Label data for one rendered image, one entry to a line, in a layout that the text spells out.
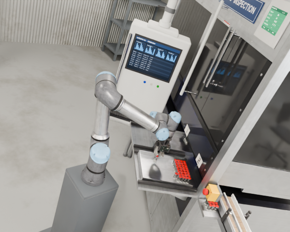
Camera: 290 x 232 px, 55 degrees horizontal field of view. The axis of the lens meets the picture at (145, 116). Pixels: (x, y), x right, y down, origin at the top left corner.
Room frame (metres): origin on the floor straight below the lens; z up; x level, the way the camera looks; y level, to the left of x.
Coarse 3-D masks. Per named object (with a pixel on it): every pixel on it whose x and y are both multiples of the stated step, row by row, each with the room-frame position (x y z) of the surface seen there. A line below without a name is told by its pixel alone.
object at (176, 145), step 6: (150, 132) 1.82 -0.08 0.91; (180, 132) 2.00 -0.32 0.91; (150, 138) 1.77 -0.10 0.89; (156, 138) 1.82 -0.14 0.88; (174, 138) 1.92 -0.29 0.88; (180, 138) 1.95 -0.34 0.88; (174, 144) 1.84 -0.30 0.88; (180, 144) 1.87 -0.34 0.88; (186, 144) 1.90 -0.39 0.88; (168, 150) 1.71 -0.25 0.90; (174, 150) 1.72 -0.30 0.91; (180, 150) 1.79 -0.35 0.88; (186, 150) 1.82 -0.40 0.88; (192, 156) 1.77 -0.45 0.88
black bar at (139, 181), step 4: (140, 180) 1.29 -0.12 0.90; (144, 180) 1.31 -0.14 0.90; (144, 184) 1.30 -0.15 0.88; (148, 184) 1.30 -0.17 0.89; (152, 184) 1.31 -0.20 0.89; (156, 184) 1.32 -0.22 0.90; (160, 184) 1.33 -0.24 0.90; (164, 184) 1.34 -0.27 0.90; (168, 184) 1.36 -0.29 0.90; (172, 188) 1.35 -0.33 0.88; (176, 188) 1.36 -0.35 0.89; (180, 188) 1.37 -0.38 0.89; (184, 188) 1.38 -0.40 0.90; (188, 188) 1.39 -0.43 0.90; (192, 188) 1.40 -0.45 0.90; (196, 188) 1.42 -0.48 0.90
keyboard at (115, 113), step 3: (111, 111) 2.04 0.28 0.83; (114, 111) 2.06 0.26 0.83; (117, 111) 2.07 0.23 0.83; (111, 114) 2.02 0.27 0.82; (114, 114) 2.02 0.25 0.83; (117, 114) 2.05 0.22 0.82; (120, 114) 2.05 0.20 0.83; (117, 117) 2.01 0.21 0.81; (120, 117) 2.02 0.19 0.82; (123, 117) 2.03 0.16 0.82; (126, 117) 2.03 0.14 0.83; (126, 120) 2.02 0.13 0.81; (129, 120) 2.03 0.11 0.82; (132, 120) 2.04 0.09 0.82
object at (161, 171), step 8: (144, 152) 1.57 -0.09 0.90; (152, 152) 1.59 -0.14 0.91; (144, 160) 1.51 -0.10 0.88; (152, 160) 1.55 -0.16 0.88; (160, 160) 1.58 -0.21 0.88; (168, 160) 1.61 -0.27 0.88; (144, 168) 1.43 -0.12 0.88; (152, 168) 1.46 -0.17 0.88; (160, 168) 1.49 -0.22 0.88; (168, 168) 1.53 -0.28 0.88; (144, 176) 1.36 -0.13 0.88; (152, 176) 1.39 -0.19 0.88; (160, 176) 1.42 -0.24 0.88; (168, 176) 1.45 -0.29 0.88; (176, 184) 1.38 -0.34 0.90; (184, 184) 1.39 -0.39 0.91
